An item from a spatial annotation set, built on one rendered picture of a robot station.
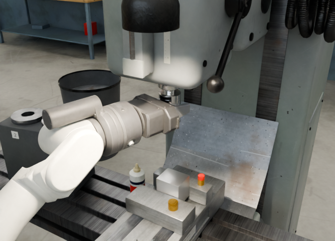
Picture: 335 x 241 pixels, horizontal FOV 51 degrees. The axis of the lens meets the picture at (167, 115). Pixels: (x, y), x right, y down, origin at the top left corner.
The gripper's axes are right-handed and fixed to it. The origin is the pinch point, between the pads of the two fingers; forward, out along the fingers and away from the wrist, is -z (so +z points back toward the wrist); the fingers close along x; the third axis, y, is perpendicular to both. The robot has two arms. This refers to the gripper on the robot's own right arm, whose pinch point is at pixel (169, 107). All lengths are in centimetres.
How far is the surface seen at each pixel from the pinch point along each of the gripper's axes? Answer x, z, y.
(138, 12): -16.8, 21.1, -23.5
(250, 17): -7.9, -14.6, -18.1
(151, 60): -5.0, 9.2, -13.1
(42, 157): 32.9, 15.8, 20.9
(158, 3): -18.3, 19.3, -24.5
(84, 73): 200, -94, 62
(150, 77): -3.5, 8.1, -9.3
